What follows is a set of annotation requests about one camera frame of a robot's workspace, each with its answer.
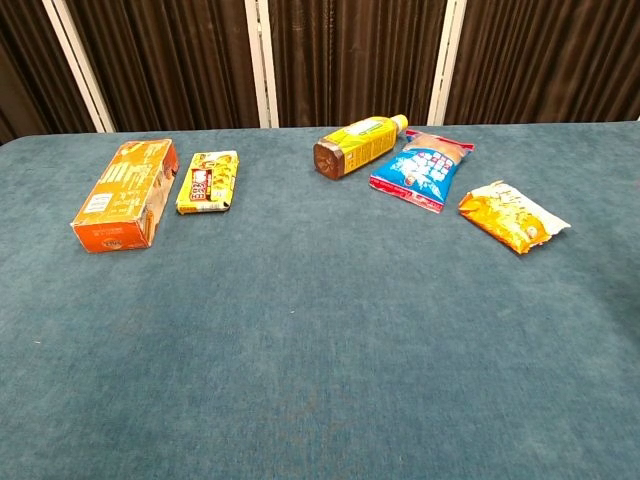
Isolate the teal table cloth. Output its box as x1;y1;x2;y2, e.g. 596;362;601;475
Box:
0;119;640;480

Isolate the yellow label tea bottle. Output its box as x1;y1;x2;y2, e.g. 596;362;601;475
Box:
312;114;410;180

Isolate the blue snack bag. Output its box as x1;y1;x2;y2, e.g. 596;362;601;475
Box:
368;128;476;215

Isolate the yellow snack pack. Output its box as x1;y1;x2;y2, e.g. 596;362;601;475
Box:
175;150;241;216

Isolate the dark brown curtain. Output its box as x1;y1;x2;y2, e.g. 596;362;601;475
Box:
267;0;447;129
444;0;640;127
0;0;97;146
64;0;262;133

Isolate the orange snack bag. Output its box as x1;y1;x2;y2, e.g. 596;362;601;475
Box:
457;180;572;256

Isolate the orange cardboard box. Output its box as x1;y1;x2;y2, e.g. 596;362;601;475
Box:
70;138;180;254

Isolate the white frame post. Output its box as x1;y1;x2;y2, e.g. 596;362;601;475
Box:
41;0;117;134
243;0;280;129
426;0;469;127

